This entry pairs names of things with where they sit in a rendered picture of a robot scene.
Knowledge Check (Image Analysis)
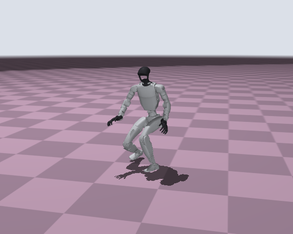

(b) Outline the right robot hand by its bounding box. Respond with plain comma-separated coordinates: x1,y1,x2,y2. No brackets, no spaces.
107,116,123,126

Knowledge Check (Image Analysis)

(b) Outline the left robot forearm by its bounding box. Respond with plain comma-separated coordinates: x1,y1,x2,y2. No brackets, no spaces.
162,102,171,121

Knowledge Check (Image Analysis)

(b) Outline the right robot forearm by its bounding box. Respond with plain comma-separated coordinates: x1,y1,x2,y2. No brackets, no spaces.
118,99,127,120

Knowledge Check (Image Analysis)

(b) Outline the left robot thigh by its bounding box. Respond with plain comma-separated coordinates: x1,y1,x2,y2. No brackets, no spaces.
139,116,162,144

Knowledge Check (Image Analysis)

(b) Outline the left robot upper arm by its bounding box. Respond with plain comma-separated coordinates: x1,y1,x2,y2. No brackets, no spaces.
155,84,169,108

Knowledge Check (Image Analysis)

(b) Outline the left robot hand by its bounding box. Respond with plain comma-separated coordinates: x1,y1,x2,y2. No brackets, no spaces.
159,119,168,134

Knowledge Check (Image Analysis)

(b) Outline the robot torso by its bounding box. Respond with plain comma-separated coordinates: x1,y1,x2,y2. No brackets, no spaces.
137,82,160,123

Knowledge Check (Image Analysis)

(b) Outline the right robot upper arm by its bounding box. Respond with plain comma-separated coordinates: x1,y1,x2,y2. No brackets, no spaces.
124,85,138,107

